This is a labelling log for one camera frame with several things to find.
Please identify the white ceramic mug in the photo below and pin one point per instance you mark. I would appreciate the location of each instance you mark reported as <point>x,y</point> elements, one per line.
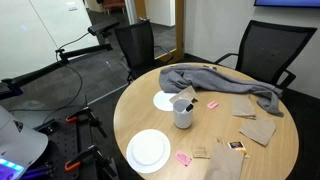
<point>182,119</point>

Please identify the white marker with black cap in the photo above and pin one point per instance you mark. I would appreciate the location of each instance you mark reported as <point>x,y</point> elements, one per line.
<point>189,107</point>

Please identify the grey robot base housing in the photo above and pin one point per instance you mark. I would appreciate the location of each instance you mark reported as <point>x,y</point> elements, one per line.
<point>20,146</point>

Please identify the white plate under napkin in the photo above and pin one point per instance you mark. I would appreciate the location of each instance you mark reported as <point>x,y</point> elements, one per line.
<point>161,100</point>

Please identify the grey hoodie sweatshirt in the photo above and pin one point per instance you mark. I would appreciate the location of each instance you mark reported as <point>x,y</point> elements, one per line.
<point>178,77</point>

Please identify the brown napkin on plate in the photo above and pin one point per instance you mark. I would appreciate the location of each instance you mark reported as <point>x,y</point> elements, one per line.
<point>187,93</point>

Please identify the black mesh chair by door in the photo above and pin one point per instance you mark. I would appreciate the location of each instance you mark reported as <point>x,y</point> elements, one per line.
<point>137,44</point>

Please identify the pink packet near hoodie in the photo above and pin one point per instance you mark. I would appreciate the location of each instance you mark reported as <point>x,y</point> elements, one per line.
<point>212,105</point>

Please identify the round wooden table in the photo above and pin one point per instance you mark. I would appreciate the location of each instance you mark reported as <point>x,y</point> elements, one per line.
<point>135,112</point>

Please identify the white plate near robot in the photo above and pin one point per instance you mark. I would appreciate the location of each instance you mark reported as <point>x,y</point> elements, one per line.
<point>148,151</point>

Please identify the pink packet near plate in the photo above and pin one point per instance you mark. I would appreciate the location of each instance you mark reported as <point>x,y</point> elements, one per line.
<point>183,158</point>

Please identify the small brown sugar packet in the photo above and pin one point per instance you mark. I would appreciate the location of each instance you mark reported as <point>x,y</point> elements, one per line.
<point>200,152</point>

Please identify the orange black clamp upper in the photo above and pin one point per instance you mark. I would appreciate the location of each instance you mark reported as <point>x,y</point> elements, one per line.
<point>86,114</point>

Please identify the orange black clamp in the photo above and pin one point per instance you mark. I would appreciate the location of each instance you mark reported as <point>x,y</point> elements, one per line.
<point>94,153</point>
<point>86,114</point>

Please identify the brown napkin beside hoodie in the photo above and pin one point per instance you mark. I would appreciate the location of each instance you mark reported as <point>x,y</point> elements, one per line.
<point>242,107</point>

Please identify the orange black tea packet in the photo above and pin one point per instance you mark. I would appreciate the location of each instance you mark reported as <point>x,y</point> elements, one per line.
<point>238,146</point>

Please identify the orange black clamp lower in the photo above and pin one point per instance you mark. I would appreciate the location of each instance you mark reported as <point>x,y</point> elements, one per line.
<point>94,153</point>

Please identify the large brown napkin front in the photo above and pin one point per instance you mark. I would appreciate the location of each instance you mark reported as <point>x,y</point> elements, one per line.
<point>224,164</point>

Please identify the brown napkin right middle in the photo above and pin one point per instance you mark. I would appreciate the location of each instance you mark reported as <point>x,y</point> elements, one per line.
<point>259,130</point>

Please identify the black mesh chair by screen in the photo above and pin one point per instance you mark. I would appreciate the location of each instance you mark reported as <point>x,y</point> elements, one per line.
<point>267,49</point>

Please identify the black camera on boom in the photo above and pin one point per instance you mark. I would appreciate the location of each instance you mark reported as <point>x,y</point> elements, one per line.
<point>100,27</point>

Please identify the wall screen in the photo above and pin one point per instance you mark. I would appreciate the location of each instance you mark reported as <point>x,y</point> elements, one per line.
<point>288,3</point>

